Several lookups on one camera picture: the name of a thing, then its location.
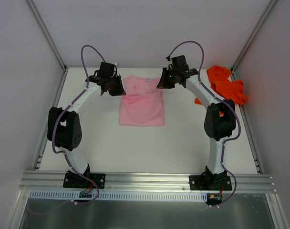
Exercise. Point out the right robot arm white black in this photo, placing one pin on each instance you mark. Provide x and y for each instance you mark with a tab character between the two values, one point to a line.
219	123

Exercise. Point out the left aluminium frame post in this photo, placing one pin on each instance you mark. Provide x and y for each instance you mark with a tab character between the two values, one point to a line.
42	26

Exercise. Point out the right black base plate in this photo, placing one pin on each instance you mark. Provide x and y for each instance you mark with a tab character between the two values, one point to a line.
198	183

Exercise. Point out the aluminium mounting rail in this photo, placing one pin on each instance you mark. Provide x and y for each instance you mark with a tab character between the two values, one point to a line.
156	182

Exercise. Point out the white slotted cable duct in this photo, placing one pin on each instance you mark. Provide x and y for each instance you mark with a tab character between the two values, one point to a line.
118	196

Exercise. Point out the aluminium frame post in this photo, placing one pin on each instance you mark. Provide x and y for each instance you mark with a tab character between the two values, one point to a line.
42	26
261	21

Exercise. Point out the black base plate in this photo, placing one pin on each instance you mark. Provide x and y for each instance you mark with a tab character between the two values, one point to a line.
73	180
198	183

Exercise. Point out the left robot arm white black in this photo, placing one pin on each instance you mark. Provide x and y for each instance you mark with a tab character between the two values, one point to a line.
64	125

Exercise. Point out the right aluminium frame post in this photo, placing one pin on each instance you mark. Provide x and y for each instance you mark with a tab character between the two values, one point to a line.
261	21

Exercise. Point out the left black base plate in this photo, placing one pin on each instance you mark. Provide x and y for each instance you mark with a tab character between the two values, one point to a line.
73	180

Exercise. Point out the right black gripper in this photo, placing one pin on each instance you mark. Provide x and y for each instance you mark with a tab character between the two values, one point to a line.
166	79

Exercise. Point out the pink t shirt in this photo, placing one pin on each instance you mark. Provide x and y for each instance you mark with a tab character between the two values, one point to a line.
143	105

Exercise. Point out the orange t shirt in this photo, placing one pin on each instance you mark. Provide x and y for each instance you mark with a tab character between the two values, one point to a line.
220	83

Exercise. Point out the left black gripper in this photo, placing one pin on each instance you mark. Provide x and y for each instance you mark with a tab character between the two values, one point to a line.
112	84

